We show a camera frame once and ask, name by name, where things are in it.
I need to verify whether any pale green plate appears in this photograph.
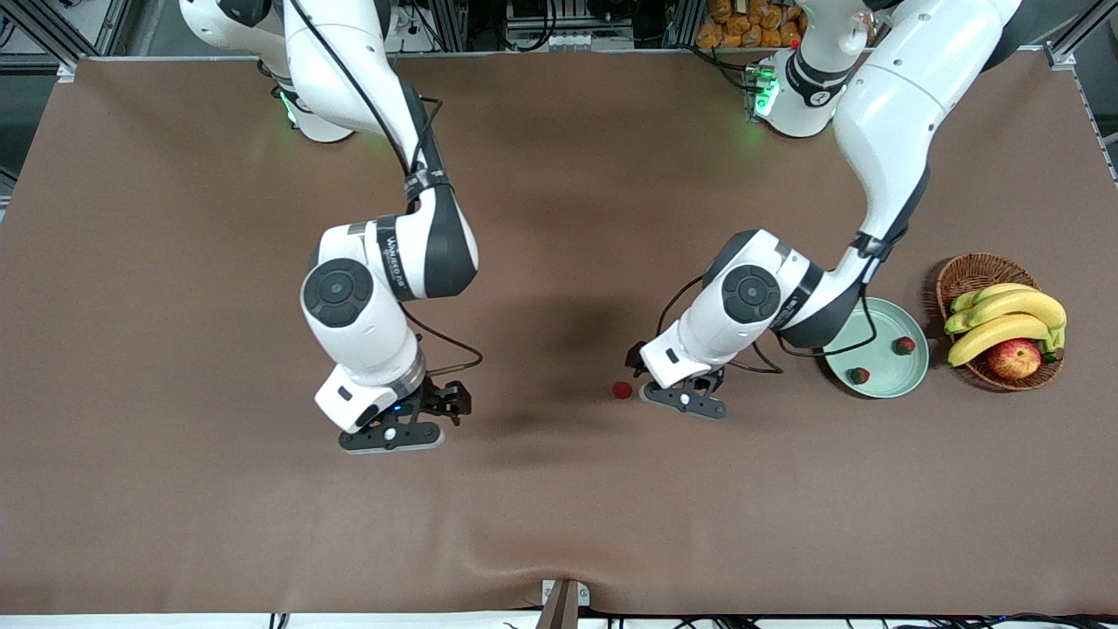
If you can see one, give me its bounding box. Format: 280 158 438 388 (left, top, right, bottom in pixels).
821 296 930 400

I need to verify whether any plain table cloth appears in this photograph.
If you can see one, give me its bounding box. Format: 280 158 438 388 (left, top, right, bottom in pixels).
0 48 1118 617

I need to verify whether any brown wicker basket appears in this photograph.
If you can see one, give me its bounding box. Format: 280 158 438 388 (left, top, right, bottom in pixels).
935 252 1066 392

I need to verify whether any small greenish banana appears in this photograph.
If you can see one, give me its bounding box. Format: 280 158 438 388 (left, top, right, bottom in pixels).
950 282 1039 314

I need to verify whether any red apple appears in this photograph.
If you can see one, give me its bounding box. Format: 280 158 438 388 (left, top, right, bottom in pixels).
986 338 1044 381

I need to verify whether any long yellow banana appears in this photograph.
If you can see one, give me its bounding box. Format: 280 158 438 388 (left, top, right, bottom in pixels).
944 289 1068 352

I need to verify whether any white terminal block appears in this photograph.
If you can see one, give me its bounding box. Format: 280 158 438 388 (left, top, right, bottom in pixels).
549 31 636 51

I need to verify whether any bag of orange buns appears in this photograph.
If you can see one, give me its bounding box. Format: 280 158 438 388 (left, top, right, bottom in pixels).
696 0 806 50

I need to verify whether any black equipment box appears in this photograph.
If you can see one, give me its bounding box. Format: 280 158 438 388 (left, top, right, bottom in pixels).
505 0 643 29

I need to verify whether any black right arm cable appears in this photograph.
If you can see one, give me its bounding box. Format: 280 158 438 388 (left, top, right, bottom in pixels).
286 0 484 378

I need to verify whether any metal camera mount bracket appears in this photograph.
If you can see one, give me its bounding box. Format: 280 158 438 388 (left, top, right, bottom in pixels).
535 578 591 629

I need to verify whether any aluminium frame post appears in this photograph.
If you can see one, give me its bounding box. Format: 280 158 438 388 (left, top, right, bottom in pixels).
664 0 704 50
431 0 470 53

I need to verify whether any aluminium frame strut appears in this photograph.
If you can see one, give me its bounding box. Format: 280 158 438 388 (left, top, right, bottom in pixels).
1046 0 1118 69
0 0 132 59

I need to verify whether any aluminium table side rail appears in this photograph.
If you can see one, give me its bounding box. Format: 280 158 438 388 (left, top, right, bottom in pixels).
1073 61 1118 184

